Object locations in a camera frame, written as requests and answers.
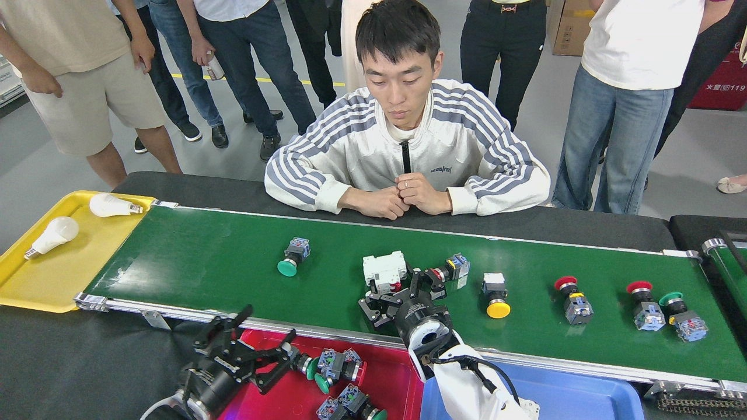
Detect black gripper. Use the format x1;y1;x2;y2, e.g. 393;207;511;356
178;303;299;418
358;266;453;345

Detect red fire extinguisher box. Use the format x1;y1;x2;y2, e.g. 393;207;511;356
687;50;747;111

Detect blue plastic tray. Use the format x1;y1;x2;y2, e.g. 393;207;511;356
419;359;645;420

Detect brown cardboard box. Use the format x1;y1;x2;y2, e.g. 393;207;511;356
547;0;596;57

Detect seated person's left hand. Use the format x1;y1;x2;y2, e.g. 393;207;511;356
395;172;453;215

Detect white circuit breaker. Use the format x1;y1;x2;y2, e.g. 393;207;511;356
362;250;409;295

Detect long green conveyor belt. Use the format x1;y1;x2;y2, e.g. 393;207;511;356
73;200;747;400

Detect short green conveyor belt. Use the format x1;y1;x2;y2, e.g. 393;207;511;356
702;236;747;339

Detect seated person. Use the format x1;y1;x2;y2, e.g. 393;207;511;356
264;0;551;221

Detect seated person's right hand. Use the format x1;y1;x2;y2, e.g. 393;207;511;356
344;185;411;221

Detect yellow plastic tray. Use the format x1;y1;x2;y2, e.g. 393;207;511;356
0;190;155;314

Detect yellow button switch part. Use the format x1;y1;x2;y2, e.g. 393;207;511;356
481;272;512;320

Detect standing person's right hand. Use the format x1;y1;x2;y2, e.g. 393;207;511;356
191;36;217;66

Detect red plastic tray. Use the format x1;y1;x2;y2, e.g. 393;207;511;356
219;328;425;420

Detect conveyor drive chain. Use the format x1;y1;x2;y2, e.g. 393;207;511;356
645;379;747;418

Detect white light bulb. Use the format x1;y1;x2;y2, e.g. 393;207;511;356
23;216;80;261
89;192;144;218

